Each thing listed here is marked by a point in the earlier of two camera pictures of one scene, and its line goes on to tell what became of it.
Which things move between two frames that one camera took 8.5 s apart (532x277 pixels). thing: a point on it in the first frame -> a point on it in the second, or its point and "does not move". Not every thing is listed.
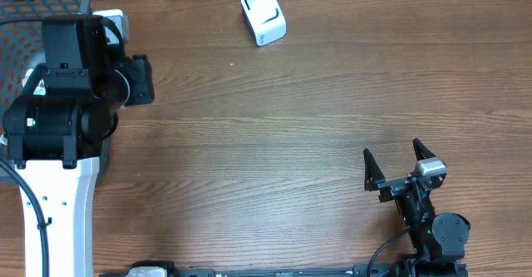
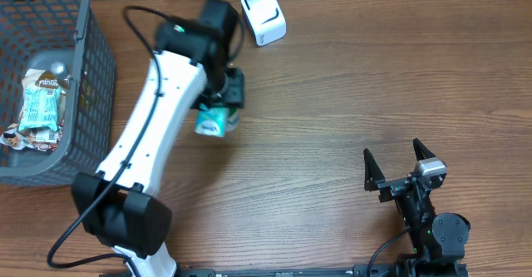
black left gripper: (138, 71) -> (233, 94)
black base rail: (408, 267) does not move
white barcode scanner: (263, 14) does not move
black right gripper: (376, 179) does not move
